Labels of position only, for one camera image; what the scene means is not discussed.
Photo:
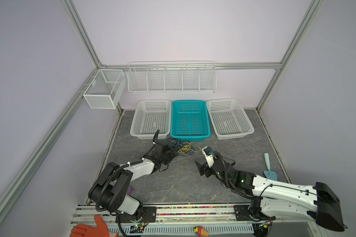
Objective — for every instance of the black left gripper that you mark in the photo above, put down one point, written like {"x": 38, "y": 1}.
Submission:
{"x": 172, "y": 153}

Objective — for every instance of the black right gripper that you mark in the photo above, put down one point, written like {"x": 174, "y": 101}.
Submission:
{"x": 201, "y": 168}

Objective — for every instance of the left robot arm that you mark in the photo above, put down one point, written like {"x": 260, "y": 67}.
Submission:
{"x": 109, "y": 191}

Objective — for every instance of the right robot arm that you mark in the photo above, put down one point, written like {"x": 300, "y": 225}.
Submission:
{"x": 273, "y": 199}

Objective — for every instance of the red gloved hand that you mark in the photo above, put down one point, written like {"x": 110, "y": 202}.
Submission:
{"x": 100, "y": 230}

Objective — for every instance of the white plastic basket left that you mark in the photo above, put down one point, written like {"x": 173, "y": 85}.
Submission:
{"x": 151, "y": 116}

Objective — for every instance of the white plastic basket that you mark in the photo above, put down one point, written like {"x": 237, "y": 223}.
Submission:
{"x": 229, "y": 119}
{"x": 151, "y": 116}

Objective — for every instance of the teal plastic basket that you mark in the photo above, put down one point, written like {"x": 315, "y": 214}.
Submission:
{"x": 190, "y": 120}

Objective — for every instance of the white plastic basket right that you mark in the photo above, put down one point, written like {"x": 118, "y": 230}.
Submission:
{"x": 229, "y": 119}

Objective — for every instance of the red yellow toy figure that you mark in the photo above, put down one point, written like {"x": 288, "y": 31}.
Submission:
{"x": 200, "y": 231}

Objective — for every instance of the light blue scoop tool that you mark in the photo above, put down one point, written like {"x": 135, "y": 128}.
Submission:
{"x": 269, "y": 174}

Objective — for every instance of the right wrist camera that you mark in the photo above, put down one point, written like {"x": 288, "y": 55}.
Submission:
{"x": 209, "y": 155}

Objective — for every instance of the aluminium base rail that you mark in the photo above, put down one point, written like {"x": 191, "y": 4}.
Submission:
{"x": 177, "y": 220}

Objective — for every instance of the white wire wall rack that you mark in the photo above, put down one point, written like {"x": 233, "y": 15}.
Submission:
{"x": 172, "y": 77}

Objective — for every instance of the white mesh wall box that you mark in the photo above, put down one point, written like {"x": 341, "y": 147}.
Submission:
{"x": 105, "y": 89}

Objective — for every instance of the aluminium frame post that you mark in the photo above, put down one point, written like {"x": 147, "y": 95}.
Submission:
{"x": 310, "y": 15}

